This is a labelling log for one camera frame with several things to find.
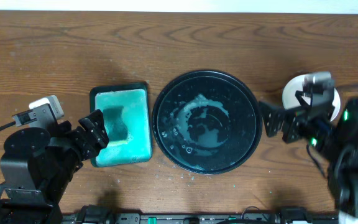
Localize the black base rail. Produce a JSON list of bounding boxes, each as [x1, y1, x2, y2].
[[62, 205, 339, 224]]

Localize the dark green scrubbing sponge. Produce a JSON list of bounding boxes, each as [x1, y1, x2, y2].
[[103, 106, 128, 146]]

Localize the white plate with green stain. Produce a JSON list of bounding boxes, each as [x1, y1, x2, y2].
[[282, 74, 342, 122]]

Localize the round black tray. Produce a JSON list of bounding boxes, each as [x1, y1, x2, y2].
[[152, 70, 262, 175]]

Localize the dark green rectangular soap tray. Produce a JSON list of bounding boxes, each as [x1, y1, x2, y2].
[[89, 82, 152, 167]]

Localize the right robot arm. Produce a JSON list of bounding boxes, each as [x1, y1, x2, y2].
[[259, 79, 358, 221]]

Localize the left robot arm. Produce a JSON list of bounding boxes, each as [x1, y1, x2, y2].
[[0, 105, 109, 223]]

